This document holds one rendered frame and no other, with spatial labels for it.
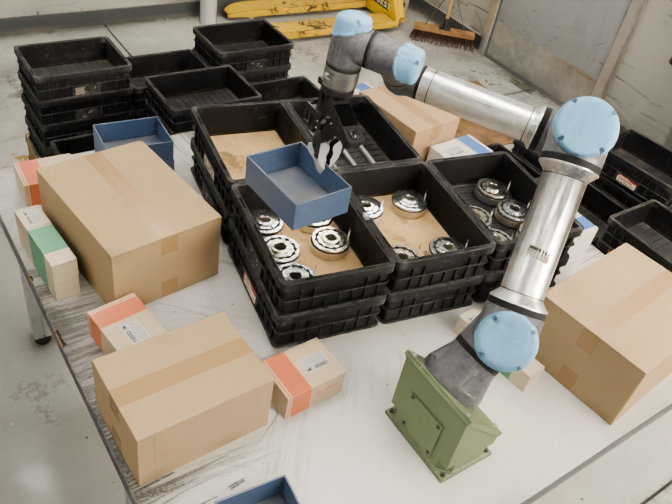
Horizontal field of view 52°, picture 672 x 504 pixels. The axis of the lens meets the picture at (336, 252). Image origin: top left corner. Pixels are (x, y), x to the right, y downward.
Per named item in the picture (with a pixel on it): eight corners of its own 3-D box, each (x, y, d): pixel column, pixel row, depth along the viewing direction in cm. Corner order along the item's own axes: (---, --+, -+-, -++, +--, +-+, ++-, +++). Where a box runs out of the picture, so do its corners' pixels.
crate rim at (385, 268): (396, 272, 167) (398, 264, 166) (281, 294, 155) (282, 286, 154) (331, 178, 193) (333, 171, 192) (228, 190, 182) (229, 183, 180)
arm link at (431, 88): (605, 130, 148) (396, 50, 156) (616, 121, 137) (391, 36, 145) (582, 180, 149) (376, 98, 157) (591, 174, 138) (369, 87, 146)
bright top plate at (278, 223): (289, 231, 181) (289, 229, 180) (252, 237, 177) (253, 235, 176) (275, 208, 187) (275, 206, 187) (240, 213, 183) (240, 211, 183)
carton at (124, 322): (169, 354, 163) (169, 333, 159) (122, 377, 157) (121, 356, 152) (134, 313, 171) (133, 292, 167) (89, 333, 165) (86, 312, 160)
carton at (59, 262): (79, 276, 170) (76, 258, 166) (54, 284, 167) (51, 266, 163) (41, 222, 183) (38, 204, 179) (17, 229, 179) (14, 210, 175)
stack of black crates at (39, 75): (112, 123, 335) (107, 35, 306) (136, 155, 318) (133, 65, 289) (26, 138, 315) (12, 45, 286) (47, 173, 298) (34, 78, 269)
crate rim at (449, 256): (496, 252, 179) (499, 245, 178) (396, 272, 167) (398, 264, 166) (422, 166, 205) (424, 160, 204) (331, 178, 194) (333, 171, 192)
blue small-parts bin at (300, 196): (347, 212, 155) (352, 187, 150) (292, 231, 147) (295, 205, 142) (298, 165, 166) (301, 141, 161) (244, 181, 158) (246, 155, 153)
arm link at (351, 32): (370, 27, 132) (330, 13, 134) (356, 80, 139) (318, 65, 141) (382, 17, 138) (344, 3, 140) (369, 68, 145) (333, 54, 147)
